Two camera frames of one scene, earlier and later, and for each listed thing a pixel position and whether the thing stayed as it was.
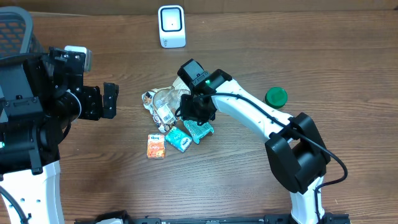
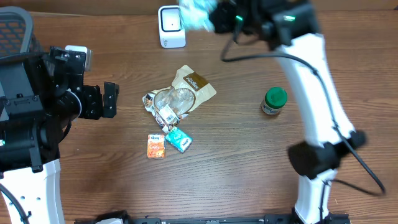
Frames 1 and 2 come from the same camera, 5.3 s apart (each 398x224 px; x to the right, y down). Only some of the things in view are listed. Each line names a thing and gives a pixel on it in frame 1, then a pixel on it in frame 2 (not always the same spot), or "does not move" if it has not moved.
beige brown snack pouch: [162, 104] does not move
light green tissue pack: [198, 131] to [195, 14]
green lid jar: [276, 98] does not move
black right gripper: [188, 113] to [221, 15]
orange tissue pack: [155, 146] does not move
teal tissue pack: [179, 139] does not move
